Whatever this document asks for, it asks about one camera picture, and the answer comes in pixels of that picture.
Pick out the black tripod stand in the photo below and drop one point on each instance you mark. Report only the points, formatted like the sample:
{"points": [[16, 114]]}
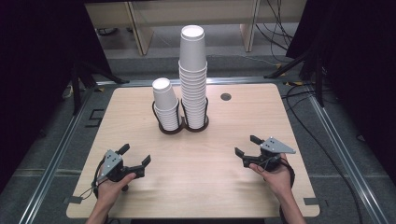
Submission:
{"points": [[318, 81], [76, 90]]}

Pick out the black curtain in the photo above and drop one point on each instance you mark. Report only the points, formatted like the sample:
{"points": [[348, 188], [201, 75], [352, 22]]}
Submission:
{"points": [[37, 77], [364, 62]]}

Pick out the dark round table grommet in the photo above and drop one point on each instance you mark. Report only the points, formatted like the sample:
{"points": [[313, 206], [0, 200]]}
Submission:
{"points": [[225, 96]]}

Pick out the person's right hand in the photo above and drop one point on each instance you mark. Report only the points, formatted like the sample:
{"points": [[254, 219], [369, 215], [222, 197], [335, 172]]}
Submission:
{"points": [[277, 180]]}

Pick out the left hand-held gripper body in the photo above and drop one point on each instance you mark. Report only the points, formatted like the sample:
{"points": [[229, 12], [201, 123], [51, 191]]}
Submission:
{"points": [[111, 161]]}

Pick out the tall stack of white cups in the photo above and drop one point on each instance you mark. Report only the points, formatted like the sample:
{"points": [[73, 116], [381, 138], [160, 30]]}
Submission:
{"points": [[193, 81]]}

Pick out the metal floor rail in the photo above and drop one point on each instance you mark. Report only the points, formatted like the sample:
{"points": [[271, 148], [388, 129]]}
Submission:
{"points": [[345, 155], [53, 165]]}

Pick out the person's left hand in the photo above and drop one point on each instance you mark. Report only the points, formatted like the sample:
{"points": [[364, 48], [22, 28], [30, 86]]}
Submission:
{"points": [[112, 189]]}

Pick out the short stack of white cups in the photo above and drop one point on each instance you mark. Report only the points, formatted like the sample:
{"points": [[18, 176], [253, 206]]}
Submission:
{"points": [[165, 99]]}

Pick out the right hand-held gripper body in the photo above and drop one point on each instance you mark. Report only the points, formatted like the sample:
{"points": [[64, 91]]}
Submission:
{"points": [[274, 145]]}

